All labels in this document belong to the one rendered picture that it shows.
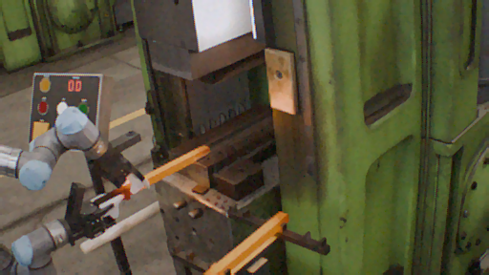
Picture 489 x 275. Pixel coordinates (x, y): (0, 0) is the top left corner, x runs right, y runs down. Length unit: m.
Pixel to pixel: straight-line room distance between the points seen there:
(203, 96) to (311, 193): 0.57
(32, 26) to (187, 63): 4.96
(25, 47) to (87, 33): 0.74
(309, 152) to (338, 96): 0.22
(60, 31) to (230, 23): 5.01
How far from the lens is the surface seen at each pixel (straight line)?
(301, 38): 1.47
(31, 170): 1.43
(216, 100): 2.06
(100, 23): 6.64
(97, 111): 2.04
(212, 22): 1.57
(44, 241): 1.57
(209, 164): 1.76
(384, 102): 1.73
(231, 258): 1.36
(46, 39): 6.51
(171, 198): 1.89
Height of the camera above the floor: 1.87
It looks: 28 degrees down
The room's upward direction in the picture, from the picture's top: 7 degrees counter-clockwise
